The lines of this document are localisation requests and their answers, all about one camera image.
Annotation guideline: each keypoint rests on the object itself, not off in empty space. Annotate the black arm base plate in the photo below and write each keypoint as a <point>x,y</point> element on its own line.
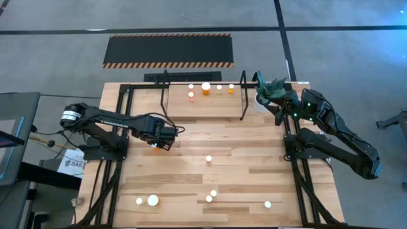
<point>105,156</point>
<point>291,154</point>

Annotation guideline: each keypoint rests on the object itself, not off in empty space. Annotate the wooden shelf black metal frame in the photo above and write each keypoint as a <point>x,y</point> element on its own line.
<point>203,106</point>

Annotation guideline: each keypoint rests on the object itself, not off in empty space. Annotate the black floor grate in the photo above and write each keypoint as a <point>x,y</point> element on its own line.
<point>190,76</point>

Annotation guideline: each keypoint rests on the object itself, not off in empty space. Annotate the large white-capped medicine bottle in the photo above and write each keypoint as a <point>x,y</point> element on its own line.
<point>153,200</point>

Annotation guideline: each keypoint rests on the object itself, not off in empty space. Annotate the black round knob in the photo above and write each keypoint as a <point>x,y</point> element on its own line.
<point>51,143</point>

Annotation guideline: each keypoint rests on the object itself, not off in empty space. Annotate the small yellow medicine bottle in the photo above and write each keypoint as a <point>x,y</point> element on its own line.
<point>219,87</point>

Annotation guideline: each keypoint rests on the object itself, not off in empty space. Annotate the black hazard-striped floor mat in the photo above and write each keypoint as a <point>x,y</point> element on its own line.
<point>168,49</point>

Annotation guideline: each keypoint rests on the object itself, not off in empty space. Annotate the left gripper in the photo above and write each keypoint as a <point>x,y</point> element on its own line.
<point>165,133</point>

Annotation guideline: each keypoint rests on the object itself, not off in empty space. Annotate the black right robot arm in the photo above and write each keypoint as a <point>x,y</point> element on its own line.
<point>343,149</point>

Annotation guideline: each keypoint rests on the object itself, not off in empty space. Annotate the black aluminium table frame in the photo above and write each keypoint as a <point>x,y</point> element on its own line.
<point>143,86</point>

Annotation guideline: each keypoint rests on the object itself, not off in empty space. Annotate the small white-capped medicine bottle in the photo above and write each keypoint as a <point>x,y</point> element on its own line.
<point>267,204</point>
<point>139,200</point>

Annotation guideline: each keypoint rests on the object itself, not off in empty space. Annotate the brown crumpled lump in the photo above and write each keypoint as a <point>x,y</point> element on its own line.
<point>78,201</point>

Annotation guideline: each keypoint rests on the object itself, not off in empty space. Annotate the small orange medicine bottle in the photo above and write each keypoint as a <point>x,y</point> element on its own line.
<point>209,198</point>
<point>208,158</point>
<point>231,86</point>

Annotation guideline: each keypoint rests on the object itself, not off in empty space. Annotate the dark monitor screen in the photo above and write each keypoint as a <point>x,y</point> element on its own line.
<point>9,159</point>

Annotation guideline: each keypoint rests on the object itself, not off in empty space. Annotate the large orange medicine bottle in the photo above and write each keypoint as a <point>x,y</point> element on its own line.
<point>206,86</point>
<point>157,149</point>

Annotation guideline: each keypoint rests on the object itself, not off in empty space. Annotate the green plant in white pot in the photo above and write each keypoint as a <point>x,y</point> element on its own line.
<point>270,90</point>

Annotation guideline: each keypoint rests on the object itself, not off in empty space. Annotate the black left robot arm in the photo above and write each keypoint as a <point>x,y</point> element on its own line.
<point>105,119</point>

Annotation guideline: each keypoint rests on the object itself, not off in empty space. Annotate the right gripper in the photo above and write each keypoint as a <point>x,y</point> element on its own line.
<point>291,106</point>

